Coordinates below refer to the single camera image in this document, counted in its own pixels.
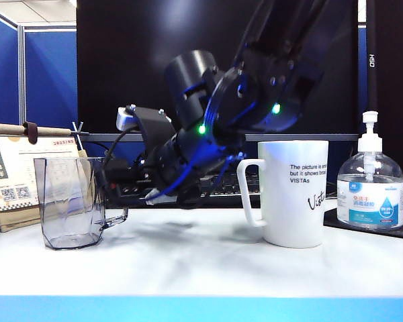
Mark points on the black HSD monitor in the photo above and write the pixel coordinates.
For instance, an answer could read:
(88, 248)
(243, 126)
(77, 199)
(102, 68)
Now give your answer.
(396, 84)

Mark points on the white ceramic mug with text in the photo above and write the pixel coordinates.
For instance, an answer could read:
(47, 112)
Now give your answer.
(289, 218)

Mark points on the large black computer monitor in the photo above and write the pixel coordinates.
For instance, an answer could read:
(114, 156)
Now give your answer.
(121, 50)

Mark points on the clear hand sanitizer pump bottle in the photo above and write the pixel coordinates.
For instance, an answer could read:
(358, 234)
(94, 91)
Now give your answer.
(369, 208)

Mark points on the beige desk calendar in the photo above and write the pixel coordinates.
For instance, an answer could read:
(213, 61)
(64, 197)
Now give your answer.
(16, 167)

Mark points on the blue plastic crate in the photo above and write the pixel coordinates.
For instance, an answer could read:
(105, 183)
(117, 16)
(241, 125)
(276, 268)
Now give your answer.
(201, 308)

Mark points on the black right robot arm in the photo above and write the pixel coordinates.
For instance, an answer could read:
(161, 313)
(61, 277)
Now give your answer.
(255, 84)

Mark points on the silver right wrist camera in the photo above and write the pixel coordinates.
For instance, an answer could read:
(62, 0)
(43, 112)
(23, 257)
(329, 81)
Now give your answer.
(151, 117)

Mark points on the grey partition frame post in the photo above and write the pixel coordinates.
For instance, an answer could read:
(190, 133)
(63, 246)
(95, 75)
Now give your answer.
(21, 77)

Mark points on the black computer keyboard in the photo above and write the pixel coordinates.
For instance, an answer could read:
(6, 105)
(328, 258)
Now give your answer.
(228, 188)

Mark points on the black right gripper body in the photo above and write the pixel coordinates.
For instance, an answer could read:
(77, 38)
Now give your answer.
(188, 157)

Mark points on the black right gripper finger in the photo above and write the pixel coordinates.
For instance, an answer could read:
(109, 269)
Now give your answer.
(131, 192)
(117, 169)

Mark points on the black mouse pad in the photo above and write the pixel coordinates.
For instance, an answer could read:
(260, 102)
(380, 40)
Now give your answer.
(332, 218)

